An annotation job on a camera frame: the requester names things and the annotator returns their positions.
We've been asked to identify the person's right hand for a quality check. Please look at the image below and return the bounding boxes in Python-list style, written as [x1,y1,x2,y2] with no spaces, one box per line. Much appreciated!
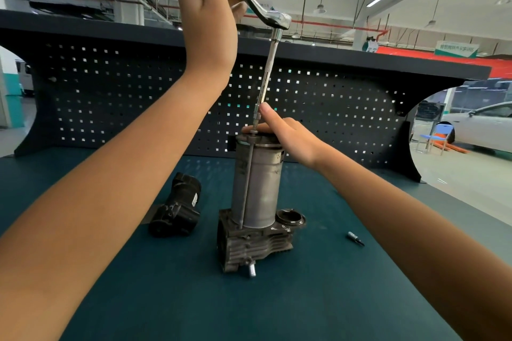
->
[241,102,333,172]

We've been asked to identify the teal bench mat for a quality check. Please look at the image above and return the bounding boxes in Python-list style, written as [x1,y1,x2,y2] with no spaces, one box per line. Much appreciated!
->
[0,147,512,341]

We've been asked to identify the orange floor items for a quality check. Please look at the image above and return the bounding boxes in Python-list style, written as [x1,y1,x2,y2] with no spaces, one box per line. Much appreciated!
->
[433,134,471,154]

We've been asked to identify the red banner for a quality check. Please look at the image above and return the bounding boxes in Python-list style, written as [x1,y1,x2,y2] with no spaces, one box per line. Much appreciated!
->
[376,45,512,80]

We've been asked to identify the white car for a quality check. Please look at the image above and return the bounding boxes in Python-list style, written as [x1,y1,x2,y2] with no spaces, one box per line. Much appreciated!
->
[442,101,512,154]

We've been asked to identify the person's left forearm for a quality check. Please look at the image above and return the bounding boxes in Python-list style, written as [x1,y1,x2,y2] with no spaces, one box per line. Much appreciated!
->
[0,68,233,341]

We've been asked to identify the black plastic housing part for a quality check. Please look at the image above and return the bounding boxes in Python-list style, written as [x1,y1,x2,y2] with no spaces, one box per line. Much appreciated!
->
[148,172,202,238]

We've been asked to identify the silver ratchet wrench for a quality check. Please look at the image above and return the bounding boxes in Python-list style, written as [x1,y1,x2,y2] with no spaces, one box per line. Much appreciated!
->
[222,0,292,31]

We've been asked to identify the silver extension bar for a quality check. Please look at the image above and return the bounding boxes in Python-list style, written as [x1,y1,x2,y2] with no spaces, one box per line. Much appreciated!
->
[251,27,284,138]

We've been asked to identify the person's left hand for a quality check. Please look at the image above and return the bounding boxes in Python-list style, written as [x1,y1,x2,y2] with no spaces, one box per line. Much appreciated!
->
[171,0,258,75]

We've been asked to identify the green hanging sign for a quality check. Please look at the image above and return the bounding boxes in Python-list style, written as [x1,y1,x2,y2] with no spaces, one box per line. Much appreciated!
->
[434,40,480,59]

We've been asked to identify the blue chair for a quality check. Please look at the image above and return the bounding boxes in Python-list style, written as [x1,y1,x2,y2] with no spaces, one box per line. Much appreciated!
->
[415,123,455,156]

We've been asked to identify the black pegboard bench panel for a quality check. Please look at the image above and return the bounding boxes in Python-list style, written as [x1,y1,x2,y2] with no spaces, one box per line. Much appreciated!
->
[0,9,492,184]

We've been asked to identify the grey metal air compressor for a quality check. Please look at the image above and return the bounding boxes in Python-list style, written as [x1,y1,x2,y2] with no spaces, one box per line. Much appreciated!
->
[217,129,308,278]

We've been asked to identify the person's right forearm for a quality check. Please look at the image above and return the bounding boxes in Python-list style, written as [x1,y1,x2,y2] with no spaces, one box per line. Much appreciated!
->
[319,141,512,341]

